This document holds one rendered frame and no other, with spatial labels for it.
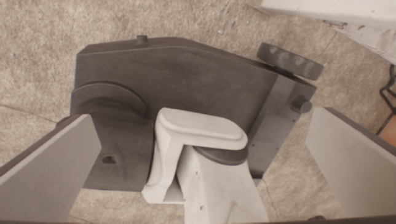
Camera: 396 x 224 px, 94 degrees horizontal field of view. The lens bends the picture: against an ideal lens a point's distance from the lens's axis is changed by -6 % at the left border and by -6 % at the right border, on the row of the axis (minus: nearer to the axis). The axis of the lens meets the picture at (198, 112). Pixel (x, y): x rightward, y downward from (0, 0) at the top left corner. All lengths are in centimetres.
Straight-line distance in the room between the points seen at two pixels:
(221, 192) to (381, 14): 42
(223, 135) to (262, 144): 28
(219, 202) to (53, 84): 58
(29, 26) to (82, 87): 27
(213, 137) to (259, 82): 24
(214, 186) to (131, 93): 27
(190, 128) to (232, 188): 13
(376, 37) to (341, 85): 42
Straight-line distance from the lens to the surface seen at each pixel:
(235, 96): 55
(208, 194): 34
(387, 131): 152
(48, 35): 68
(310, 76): 62
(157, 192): 45
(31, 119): 80
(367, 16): 50
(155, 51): 46
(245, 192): 38
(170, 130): 37
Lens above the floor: 62
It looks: 57 degrees down
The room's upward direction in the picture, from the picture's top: 154 degrees clockwise
